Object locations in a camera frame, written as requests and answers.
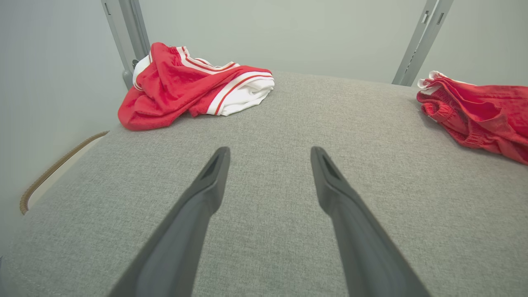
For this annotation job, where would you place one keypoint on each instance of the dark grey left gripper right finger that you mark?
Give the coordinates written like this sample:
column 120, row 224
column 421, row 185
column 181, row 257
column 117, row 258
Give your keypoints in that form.
column 359, row 239

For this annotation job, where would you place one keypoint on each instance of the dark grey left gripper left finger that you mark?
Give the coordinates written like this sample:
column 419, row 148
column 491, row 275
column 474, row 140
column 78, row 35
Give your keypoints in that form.
column 181, row 231

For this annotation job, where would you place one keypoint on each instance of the red white jersey shirt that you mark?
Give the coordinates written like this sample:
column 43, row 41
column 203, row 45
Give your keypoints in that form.
column 165, row 90

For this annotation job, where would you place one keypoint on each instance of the red shorts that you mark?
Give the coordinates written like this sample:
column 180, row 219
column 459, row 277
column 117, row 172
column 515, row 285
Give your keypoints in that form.
column 486, row 115

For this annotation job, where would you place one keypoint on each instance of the grey metal cart frame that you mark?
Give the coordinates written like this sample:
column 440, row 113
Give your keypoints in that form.
column 132, row 33

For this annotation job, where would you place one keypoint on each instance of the grey partition post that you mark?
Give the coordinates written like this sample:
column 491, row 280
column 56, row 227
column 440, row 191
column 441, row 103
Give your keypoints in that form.
column 428, row 41
column 413, row 41

